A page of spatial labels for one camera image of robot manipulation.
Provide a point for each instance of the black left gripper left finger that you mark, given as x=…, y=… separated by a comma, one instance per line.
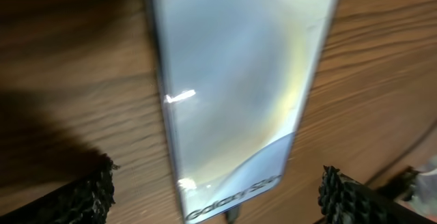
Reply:
x=87, y=200

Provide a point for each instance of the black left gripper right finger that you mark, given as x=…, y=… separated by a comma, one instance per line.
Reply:
x=345, y=201

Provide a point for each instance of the Samsung Galaxy smartphone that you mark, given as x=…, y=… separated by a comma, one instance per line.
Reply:
x=234, y=76

